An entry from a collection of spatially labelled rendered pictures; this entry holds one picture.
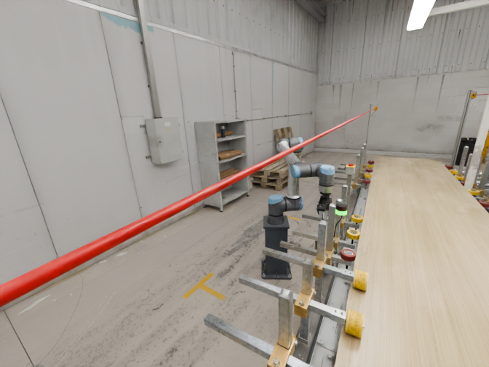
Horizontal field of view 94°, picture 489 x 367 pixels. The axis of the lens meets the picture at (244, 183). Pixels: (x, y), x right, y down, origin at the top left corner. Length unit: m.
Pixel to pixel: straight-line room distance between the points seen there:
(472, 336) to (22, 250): 3.31
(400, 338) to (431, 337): 0.11
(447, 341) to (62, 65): 3.41
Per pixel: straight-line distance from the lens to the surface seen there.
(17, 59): 3.05
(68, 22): 3.29
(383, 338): 1.11
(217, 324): 0.99
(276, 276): 2.59
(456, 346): 1.20
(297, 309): 1.04
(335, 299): 1.59
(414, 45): 9.24
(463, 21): 9.36
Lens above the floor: 1.71
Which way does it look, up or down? 18 degrees down
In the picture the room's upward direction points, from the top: 3 degrees counter-clockwise
